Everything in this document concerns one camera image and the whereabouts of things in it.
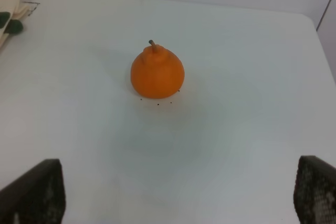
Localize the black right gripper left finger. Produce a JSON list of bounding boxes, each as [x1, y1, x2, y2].
[[1, 159, 66, 223]]

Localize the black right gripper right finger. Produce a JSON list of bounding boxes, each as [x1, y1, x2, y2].
[[293, 156, 335, 224]]

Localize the orange with stem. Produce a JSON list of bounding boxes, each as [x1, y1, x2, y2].
[[130, 40, 185, 99]]

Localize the white linen bag green handles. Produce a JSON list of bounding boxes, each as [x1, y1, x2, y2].
[[1, 0, 40, 48]]

